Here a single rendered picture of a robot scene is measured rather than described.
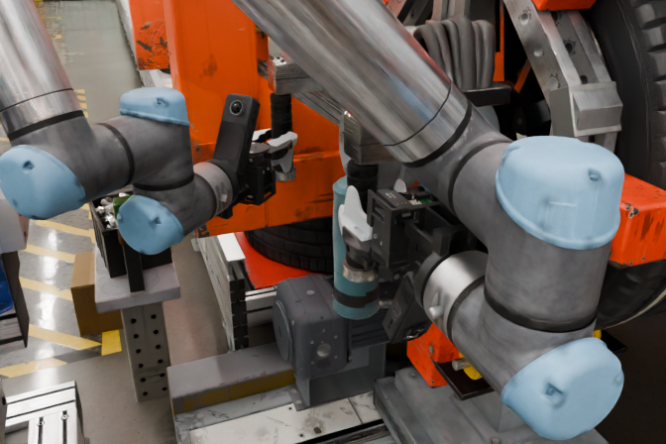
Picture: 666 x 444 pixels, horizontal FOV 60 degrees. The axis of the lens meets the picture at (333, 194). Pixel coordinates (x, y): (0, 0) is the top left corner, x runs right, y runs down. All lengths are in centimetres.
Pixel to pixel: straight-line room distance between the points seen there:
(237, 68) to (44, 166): 67
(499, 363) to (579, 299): 7
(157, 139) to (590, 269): 47
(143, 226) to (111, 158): 11
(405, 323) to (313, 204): 79
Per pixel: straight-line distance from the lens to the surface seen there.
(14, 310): 108
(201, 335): 190
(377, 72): 42
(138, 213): 72
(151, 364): 164
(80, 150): 62
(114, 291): 132
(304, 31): 40
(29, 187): 61
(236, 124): 85
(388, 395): 145
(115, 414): 170
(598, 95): 70
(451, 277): 48
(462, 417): 131
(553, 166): 37
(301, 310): 126
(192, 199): 74
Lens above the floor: 113
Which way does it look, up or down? 24 degrees down
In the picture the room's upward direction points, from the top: straight up
